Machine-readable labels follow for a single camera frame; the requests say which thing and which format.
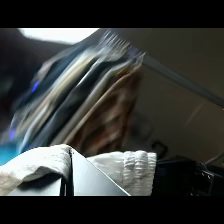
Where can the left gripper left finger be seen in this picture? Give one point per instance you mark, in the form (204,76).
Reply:
(50,188)

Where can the white marbled garment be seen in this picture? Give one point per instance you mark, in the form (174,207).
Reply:
(40,161)

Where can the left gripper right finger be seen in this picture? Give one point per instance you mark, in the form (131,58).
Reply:
(90,180)

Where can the heap of clothes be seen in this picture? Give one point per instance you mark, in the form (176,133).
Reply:
(83,100)

